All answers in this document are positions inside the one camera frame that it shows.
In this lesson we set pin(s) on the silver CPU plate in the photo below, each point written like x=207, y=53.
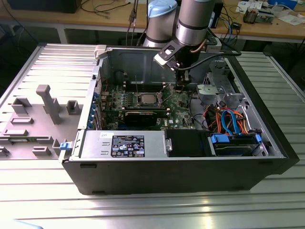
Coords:
x=147, y=99

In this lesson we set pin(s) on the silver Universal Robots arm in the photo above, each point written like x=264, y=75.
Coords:
x=193, y=21

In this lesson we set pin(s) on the black RAM slot row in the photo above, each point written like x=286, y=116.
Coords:
x=143, y=108
x=147, y=87

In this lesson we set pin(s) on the CPU socket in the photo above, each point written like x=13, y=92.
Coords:
x=140, y=98

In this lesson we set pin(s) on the blue expansion slot retainers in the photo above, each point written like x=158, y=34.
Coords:
x=93, y=105

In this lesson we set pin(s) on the metal drive cage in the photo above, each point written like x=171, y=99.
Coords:
x=209, y=91

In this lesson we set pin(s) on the black tower box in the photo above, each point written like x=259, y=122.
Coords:
x=218, y=14

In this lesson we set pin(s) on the green motherboard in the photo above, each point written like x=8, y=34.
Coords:
x=176, y=112

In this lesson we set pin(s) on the small black box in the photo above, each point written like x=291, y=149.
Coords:
x=237, y=25

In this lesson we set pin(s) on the metal heat sink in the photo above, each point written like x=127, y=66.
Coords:
x=250, y=15

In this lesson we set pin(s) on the black plastic shroud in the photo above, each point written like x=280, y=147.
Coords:
x=188, y=143

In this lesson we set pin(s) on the beige plastic case latch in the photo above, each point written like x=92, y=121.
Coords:
x=100, y=51

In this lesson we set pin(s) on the hard disk in blue carrier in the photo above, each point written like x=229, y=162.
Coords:
x=233, y=149

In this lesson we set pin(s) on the wooden desk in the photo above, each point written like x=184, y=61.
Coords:
x=90, y=20

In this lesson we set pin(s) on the black rating label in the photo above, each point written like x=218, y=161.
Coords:
x=128, y=146

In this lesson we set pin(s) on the blue cardboard box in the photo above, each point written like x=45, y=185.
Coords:
x=283, y=3

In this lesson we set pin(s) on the black open PC case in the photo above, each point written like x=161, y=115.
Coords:
x=166, y=176

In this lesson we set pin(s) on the silver power supply unit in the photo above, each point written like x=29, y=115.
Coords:
x=95, y=145

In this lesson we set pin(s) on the blue case latch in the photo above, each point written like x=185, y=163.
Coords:
x=65, y=146

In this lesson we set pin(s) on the large black case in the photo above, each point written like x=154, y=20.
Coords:
x=43, y=6

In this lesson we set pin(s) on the grey parts rack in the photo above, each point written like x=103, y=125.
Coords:
x=35, y=133

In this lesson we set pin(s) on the pale blue rounded object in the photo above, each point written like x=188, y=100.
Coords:
x=26, y=225

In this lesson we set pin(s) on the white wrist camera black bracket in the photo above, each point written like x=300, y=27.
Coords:
x=160, y=59

